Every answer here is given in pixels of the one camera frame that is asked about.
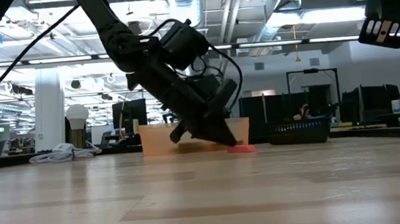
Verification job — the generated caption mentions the orange translucent plastic bin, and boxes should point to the orange translucent plastic bin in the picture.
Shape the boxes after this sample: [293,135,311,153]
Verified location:
[137,114,253,159]

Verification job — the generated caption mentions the black computer monitor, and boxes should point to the black computer monitor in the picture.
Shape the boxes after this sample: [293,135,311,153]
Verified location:
[110,97,150,138]

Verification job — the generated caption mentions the white building column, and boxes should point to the white building column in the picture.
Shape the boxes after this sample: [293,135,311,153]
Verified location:
[27,66,70,153]

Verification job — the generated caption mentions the person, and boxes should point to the person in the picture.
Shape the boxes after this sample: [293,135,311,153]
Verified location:
[293,102,314,122]

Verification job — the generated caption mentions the black partition panel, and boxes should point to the black partition panel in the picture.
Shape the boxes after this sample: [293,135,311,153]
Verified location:
[237,88,335,141]

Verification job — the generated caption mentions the white light bulb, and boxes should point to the white light bulb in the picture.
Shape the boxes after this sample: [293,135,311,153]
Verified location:
[64,102,91,132]

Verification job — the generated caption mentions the orange rubber eraser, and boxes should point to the orange rubber eraser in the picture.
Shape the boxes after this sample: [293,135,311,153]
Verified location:
[226,143,258,156]

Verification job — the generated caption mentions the blue handled pliers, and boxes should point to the blue handled pliers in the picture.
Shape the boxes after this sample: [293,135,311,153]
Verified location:
[309,113,331,122]

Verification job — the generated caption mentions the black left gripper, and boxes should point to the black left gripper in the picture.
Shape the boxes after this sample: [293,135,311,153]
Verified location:
[126,50,240,157]

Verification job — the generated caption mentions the black metal stand frame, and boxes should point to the black metal stand frame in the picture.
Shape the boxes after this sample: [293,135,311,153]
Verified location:
[285,66,343,119]

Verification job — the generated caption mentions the black left wrist camera cable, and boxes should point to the black left wrist camera cable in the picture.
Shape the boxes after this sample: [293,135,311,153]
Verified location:
[147,11,248,119]

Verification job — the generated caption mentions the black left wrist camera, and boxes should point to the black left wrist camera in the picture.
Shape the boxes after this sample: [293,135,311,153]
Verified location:
[190,70,242,116]

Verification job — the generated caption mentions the white power cable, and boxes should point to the white power cable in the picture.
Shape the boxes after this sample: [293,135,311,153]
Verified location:
[27,138,104,166]

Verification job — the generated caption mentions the black equipment cabinet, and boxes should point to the black equipment cabinet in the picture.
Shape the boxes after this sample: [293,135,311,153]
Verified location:
[339,82,400,124]

